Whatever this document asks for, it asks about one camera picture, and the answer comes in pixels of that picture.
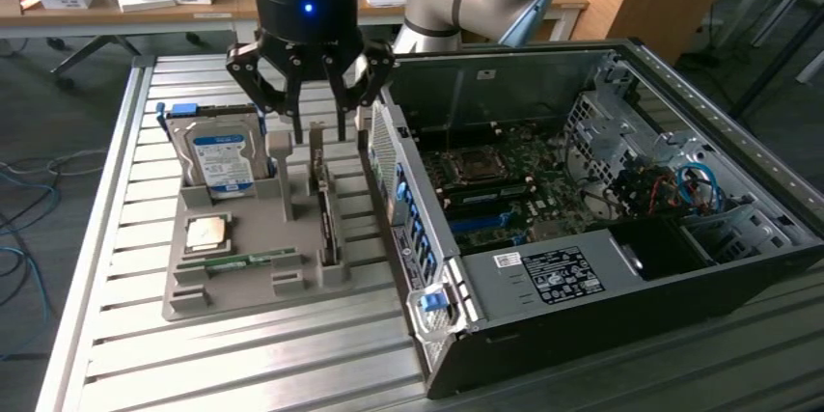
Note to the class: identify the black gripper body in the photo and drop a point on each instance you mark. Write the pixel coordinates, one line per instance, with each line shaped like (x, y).
(303, 2)

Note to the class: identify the green graphics card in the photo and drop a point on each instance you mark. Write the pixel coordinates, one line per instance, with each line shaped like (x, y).
(329, 219)

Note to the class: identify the hard disk blue caddy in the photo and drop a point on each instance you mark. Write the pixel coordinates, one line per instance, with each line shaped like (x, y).
(219, 156)

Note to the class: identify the CPU socket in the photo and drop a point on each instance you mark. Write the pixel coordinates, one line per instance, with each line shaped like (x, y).
(477, 161)

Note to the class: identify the wooden desk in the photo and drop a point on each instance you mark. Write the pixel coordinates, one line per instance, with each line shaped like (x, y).
(103, 16)

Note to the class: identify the grey parts rack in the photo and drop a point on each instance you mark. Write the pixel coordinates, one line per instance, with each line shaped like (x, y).
(258, 233)

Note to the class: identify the silver CPU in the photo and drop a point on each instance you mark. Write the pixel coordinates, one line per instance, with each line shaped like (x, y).
(207, 233)

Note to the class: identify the blue expansion slot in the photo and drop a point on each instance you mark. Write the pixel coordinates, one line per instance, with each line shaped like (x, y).
(477, 225)

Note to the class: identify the green motherboard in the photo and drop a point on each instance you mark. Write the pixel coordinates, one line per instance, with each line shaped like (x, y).
(561, 175)

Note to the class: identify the perforated metal drive cage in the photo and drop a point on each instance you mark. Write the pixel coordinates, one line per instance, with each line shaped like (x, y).
(599, 132)

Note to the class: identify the green RAM stick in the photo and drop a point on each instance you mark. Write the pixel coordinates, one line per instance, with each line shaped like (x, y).
(226, 262)

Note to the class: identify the grey chipset heatsink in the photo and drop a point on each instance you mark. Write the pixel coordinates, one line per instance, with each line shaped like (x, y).
(557, 231)

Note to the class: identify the blue case latch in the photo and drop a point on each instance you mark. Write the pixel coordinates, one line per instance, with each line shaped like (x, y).
(431, 301)

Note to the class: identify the grey power supply unit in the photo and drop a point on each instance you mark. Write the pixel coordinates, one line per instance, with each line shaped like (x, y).
(490, 286)

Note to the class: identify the black PC case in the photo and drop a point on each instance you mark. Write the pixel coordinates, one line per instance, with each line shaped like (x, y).
(579, 335)

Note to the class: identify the grey metal disk bay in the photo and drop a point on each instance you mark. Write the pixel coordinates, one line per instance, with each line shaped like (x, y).
(741, 233)

